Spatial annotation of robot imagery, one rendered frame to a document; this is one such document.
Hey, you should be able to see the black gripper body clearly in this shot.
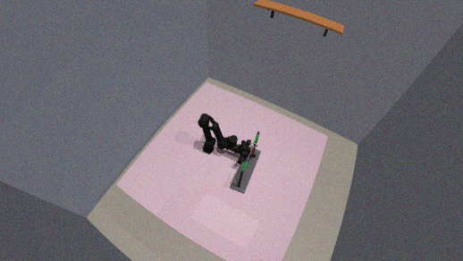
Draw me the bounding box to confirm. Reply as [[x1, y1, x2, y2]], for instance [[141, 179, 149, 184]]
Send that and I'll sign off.
[[234, 139, 251, 164]]

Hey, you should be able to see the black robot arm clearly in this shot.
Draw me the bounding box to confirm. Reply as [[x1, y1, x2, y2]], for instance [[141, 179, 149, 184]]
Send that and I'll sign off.
[[198, 114, 248, 154]]

